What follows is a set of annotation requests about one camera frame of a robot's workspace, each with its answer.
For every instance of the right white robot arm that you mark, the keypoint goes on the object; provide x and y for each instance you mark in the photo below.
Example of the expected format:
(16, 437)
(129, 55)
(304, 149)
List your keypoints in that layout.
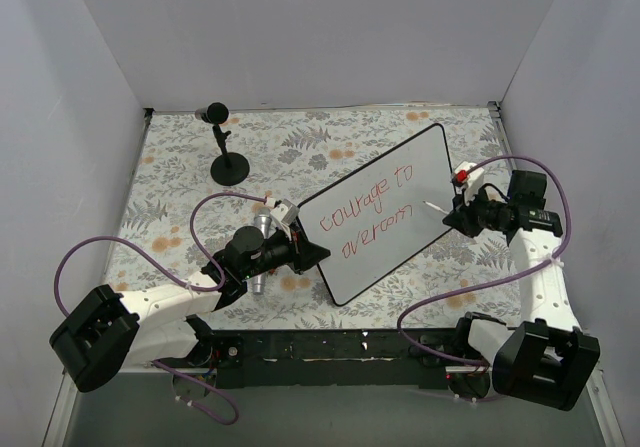
(547, 359)

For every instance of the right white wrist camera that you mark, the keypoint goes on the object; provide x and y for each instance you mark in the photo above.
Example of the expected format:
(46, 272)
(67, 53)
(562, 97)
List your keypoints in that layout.
(467, 179)

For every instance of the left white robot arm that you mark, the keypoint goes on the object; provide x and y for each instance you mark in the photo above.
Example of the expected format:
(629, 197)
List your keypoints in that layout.
(109, 330)

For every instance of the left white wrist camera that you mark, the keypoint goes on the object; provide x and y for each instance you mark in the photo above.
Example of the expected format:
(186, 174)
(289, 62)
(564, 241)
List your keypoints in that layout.
(284, 215)

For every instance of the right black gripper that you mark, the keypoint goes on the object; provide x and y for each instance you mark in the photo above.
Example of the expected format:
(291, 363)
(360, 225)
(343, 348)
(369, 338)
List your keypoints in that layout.
(468, 216)

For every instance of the silver microphone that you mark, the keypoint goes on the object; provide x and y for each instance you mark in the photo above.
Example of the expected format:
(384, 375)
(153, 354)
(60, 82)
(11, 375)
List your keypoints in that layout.
(262, 221)

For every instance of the black microphone stand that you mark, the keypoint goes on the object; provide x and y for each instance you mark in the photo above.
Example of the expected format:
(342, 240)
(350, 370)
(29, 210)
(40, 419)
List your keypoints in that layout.
(229, 168)

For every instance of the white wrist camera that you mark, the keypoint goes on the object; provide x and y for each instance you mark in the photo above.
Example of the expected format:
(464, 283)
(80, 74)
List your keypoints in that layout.
(467, 179)
(284, 215)

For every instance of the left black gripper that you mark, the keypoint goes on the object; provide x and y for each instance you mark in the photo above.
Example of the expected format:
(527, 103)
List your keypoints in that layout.
(298, 252)

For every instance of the red white marker pen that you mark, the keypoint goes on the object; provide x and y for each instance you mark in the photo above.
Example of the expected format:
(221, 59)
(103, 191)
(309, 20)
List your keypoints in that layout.
(436, 207)

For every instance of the white whiteboard black frame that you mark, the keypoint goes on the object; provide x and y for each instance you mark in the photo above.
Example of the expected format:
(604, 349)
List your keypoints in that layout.
(374, 219)

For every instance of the black base bar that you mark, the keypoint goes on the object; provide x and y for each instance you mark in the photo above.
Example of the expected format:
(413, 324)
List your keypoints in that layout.
(318, 358)

